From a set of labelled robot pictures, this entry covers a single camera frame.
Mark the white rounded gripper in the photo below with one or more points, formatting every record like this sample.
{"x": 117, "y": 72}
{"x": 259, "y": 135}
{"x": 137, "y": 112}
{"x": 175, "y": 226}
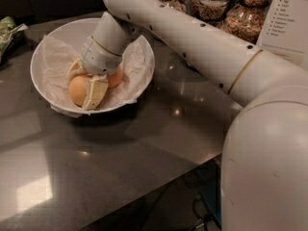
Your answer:
{"x": 100, "y": 59}

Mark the orange fruit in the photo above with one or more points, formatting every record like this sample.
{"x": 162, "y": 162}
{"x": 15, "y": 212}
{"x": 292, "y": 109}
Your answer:
{"x": 115, "y": 79}
{"x": 77, "y": 89}

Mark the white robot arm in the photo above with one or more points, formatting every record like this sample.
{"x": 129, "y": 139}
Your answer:
{"x": 264, "y": 168}

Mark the white round bowl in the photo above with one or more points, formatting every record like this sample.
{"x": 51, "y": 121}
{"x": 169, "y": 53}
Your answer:
{"x": 74, "y": 34}

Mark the white paper bowl liner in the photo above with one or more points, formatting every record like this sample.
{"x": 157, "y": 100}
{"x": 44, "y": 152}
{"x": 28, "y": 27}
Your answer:
{"x": 138, "y": 65}

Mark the green snack packet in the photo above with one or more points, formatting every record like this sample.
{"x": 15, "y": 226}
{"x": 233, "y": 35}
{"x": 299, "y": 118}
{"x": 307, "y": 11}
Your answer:
{"x": 10, "y": 35}

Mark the left glass cereal jar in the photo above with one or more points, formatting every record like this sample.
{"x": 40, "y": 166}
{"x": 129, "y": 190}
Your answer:
{"x": 178, "y": 5}

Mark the glass cereal jar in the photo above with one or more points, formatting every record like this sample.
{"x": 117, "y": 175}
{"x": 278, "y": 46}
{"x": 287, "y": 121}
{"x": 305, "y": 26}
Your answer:
{"x": 211, "y": 11}
{"x": 178, "y": 5}
{"x": 246, "y": 19}
{"x": 195, "y": 6}

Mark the back glass cereal jar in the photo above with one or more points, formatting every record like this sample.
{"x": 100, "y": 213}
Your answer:
{"x": 195, "y": 6}

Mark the middle glass cereal jar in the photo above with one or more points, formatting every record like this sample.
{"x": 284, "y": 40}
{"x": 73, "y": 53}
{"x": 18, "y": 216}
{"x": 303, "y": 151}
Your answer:
{"x": 211, "y": 11}

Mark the blue and grey floor box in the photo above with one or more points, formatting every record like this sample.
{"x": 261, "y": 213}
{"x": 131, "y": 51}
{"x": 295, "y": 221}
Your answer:
{"x": 210, "y": 195}

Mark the right glass cereal jar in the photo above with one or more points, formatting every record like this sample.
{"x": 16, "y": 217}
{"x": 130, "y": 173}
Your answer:
{"x": 246, "y": 19}

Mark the white allergen info sign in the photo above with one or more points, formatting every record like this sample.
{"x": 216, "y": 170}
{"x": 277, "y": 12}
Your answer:
{"x": 285, "y": 31}

